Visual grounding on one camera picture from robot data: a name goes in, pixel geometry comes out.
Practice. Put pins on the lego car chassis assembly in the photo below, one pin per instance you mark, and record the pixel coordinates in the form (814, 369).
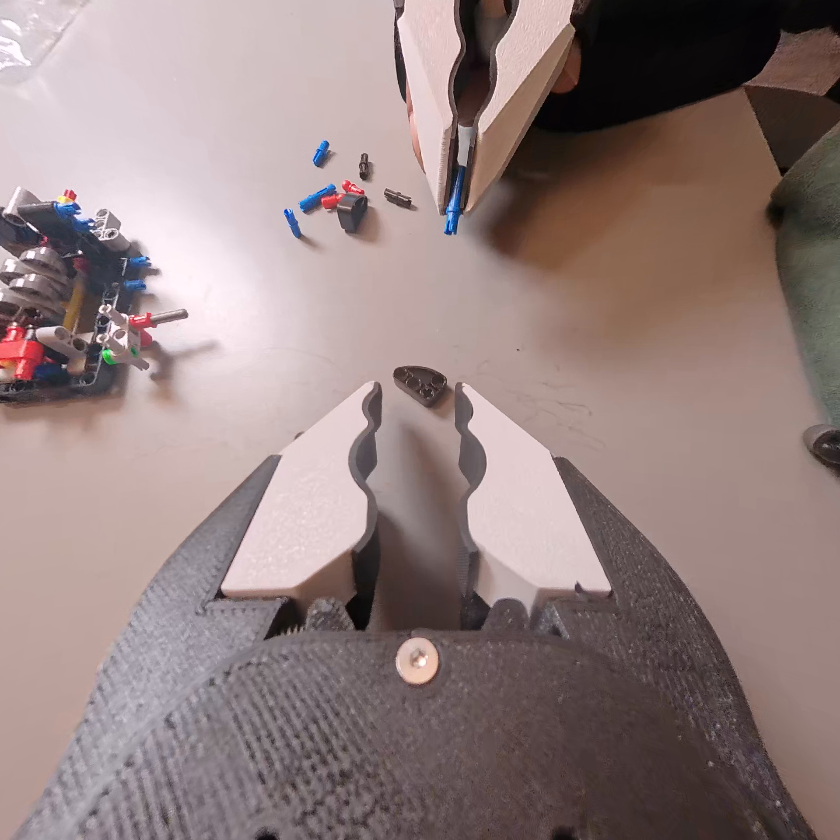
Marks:
(59, 302)

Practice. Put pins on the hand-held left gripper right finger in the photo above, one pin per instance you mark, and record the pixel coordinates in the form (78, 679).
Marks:
(531, 525)

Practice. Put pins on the clear plastic bag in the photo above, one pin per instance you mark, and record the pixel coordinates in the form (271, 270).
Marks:
(26, 33)

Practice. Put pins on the black curved lego piece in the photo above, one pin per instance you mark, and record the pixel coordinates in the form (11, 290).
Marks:
(352, 214)

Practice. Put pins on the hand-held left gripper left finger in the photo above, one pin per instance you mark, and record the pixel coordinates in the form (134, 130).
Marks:
(302, 518)

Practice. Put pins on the blue lego pin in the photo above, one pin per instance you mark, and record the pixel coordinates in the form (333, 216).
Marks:
(317, 197)
(292, 223)
(454, 203)
(320, 151)

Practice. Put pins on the red lego pin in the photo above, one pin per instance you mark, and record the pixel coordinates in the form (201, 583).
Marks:
(333, 201)
(352, 187)

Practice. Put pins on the black rounded lego beam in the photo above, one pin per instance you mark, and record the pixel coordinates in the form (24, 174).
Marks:
(420, 384)

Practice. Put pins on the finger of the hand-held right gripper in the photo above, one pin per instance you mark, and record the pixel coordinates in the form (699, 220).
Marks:
(531, 65)
(426, 65)

